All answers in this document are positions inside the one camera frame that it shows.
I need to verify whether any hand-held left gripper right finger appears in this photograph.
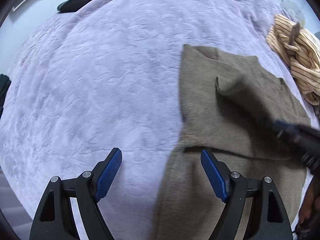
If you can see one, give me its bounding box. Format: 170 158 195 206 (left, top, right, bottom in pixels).
200 149 293 240

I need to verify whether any olive brown knit sweater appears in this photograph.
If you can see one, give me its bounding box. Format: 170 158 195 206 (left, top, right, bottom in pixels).
150 44 312 240

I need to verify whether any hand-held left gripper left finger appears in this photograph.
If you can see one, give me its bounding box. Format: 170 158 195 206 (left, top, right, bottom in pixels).
29 147 123 240

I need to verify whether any grey furry cloth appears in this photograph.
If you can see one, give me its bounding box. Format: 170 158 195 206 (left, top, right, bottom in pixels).
286 22 303 55

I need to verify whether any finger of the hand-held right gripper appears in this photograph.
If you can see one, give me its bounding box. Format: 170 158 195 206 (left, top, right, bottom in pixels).
271 120 320 153

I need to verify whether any lavender embossed blanket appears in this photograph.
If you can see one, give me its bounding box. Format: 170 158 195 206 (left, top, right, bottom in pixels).
0 0 320 240

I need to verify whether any white round pleated cushion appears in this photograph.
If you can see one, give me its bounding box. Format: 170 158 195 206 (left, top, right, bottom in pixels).
279 0 306 27

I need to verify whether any beige striped garment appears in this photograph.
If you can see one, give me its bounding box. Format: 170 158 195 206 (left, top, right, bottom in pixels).
266 14 320 105

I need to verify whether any dark object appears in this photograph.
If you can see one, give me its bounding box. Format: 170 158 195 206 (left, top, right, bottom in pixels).
0 74 12 117

